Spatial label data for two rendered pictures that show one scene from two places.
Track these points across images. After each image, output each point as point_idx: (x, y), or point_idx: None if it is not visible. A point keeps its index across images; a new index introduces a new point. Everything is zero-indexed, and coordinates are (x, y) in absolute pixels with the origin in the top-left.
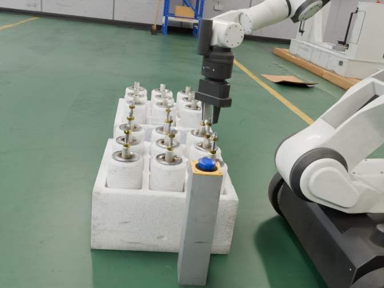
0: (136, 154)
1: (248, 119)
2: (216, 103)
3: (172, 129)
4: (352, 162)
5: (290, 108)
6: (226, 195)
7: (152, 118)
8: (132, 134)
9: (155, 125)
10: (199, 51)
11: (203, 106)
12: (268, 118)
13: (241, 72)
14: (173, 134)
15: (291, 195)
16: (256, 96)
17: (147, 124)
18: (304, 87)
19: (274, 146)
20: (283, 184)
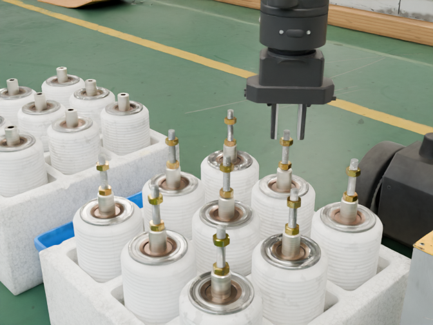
0: (230, 274)
1: (118, 88)
2: (316, 98)
3: (296, 189)
4: None
5: (147, 45)
6: (394, 265)
7: (55, 161)
8: (165, 229)
9: (75, 173)
10: (281, 0)
11: (274, 111)
12: (141, 74)
13: (2, 5)
14: (299, 198)
15: (418, 205)
16: (76, 40)
17: (58, 177)
18: (122, 4)
19: (207, 120)
20: (382, 191)
